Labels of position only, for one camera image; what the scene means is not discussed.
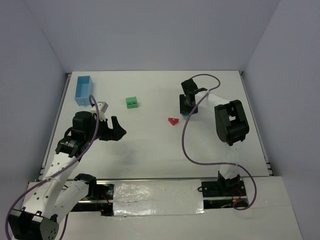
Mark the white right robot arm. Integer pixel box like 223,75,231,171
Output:
179,78,250,194

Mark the green arched hospital block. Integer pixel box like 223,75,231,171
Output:
125,96,138,107

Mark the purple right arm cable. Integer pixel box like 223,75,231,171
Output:
181,73,258,211

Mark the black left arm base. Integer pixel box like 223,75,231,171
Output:
73,173,115,202

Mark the red triangular wooden block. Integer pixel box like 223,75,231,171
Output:
168,117,179,126

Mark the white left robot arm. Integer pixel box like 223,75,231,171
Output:
6,111,127,240

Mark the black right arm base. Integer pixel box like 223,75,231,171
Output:
197,174,247,199

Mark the blue plastic bin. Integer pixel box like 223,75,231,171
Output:
74,75,94,106

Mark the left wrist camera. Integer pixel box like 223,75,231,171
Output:
90,101,109,121

